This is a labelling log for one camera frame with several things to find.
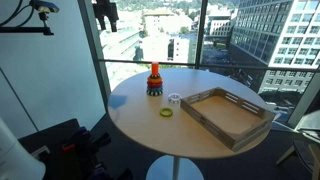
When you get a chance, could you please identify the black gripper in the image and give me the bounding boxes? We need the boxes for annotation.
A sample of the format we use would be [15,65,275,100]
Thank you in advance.
[92,0,119,33]

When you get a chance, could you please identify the green studded ring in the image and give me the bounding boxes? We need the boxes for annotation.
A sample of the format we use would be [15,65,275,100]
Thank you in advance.
[159,107,174,118]

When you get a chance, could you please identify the white cylindrical robot base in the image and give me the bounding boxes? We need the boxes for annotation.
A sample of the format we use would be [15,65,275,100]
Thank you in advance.
[0,117,47,180]

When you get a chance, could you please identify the orange stacking peg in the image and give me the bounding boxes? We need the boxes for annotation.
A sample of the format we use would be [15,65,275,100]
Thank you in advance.
[151,61,160,78]

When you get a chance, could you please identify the pile of black clamps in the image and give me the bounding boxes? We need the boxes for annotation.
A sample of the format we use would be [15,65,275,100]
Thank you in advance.
[49,125,134,180]

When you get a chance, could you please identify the wooden slatted tray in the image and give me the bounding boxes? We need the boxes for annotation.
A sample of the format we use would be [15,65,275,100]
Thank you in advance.
[180,86,277,153]

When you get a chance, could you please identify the wooden chair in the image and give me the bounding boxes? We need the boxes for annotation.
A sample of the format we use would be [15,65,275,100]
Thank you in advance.
[275,109,320,180]

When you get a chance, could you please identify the black camera on mount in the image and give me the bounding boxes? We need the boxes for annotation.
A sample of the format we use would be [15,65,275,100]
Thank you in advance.
[29,0,61,14]

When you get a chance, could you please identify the orange stacking ring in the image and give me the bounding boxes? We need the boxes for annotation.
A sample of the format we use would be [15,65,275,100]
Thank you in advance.
[147,75,164,85]

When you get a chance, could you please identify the red stacking ring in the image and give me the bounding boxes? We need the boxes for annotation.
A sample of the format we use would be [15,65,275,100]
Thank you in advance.
[146,81,164,89]

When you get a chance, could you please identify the blue stacking ring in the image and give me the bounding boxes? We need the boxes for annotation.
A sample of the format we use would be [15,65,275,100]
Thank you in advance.
[146,85,164,93]

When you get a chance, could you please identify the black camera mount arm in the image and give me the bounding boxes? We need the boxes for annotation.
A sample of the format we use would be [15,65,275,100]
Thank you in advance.
[0,12,55,37]

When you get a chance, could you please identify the black cable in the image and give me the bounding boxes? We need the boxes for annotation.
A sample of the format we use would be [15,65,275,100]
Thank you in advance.
[0,0,36,28]

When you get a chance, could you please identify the white studded ring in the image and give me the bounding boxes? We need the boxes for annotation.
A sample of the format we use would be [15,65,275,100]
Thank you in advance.
[167,92,183,105]

